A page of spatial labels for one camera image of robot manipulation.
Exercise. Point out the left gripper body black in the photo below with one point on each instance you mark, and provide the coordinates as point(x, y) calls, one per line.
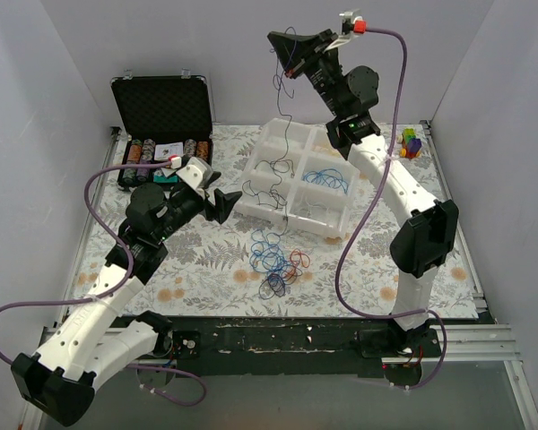
point(211, 204)

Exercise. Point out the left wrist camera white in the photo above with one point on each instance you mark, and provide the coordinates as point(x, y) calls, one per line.
point(191, 174)

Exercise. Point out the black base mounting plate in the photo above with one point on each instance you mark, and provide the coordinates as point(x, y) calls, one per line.
point(215, 346)

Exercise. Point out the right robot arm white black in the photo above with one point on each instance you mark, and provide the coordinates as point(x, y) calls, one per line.
point(427, 225)

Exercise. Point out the colourful toy block figure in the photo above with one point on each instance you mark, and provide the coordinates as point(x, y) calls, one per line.
point(410, 144)

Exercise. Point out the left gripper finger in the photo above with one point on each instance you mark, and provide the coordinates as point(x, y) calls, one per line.
point(223, 203)
point(208, 177)

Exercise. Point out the playing card deck box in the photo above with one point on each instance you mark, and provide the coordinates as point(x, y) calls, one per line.
point(166, 150)

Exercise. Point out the black poker chip case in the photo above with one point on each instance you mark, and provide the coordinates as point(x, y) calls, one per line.
point(166, 110)

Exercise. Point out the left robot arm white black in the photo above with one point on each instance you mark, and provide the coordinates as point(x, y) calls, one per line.
point(63, 375)

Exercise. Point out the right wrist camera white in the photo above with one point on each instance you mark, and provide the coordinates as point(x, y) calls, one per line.
point(353, 25)

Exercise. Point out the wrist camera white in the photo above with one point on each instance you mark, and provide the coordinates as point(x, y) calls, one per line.
point(191, 174)
point(353, 25)

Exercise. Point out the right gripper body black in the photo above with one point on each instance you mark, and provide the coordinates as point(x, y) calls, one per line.
point(310, 56)

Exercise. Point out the white plastic compartment tray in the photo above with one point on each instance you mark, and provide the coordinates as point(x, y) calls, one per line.
point(294, 178)

